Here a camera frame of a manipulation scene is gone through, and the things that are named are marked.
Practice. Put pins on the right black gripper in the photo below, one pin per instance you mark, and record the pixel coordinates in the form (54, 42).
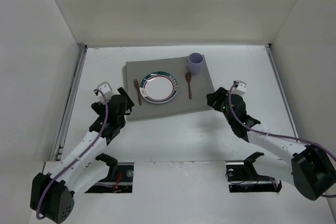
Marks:
(218, 99)

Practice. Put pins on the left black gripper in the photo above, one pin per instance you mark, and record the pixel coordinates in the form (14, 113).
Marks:
(125, 98)

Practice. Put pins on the grey cloth placemat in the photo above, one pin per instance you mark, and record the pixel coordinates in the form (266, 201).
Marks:
(179, 103)

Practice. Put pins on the dark wooden fork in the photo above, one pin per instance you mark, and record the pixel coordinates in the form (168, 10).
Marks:
(137, 86)

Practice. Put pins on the dark wooden spoon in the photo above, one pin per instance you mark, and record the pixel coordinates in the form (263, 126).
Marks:
(188, 78)

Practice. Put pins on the white plate with coloured rim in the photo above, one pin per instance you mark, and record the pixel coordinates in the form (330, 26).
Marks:
(158, 87)

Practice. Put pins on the lilac plastic cup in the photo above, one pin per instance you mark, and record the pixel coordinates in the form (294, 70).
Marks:
(195, 61)

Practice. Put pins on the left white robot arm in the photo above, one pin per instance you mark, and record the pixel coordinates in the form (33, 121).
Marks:
(53, 195)

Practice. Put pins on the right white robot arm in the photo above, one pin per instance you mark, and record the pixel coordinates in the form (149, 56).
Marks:
(303, 163)

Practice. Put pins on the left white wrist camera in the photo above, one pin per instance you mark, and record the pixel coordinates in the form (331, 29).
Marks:
(105, 93)

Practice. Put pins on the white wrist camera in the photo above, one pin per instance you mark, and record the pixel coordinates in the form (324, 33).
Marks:
(240, 88)
(105, 93)

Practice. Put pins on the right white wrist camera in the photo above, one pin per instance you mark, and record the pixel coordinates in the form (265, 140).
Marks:
(240, 88)

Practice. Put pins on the right aluminium table rail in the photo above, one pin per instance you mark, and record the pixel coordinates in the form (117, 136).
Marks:
(280, 86)

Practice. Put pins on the aluminium table rail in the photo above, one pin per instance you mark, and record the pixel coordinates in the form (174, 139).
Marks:
(62, 132)
(280, 86)

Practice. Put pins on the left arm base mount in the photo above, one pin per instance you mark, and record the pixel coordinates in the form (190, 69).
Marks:
(119, 179)

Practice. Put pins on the left aluminium table rail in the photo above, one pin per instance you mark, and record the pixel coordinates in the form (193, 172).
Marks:
(62, 132)

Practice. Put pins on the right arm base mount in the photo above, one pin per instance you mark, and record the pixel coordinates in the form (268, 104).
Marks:
(243, 178)

